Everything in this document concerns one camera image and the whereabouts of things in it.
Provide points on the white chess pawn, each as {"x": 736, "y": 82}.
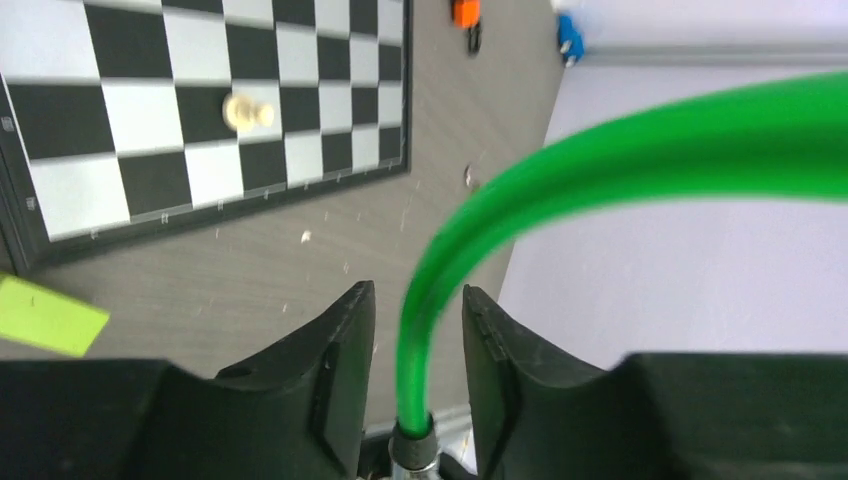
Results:
{"x": 242, "y": 113}

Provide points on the green cable lock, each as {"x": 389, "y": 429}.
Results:
{"x": 785, "y": 139}

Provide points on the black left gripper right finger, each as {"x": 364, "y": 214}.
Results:
{"x": 540, "y": 413}

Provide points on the blue toy car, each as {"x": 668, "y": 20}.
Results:
{"x": 570, "y": 40}

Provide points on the orange black padlock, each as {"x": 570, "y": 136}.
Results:
{"x": 466, "y": 15}

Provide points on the lime green block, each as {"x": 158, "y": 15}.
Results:
{"x": 39, "y": 317}

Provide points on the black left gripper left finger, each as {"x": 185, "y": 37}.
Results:
{"x": 294, "y": 410}

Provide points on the black white chessboard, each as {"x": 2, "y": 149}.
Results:
{"x": 111, "y": 114}

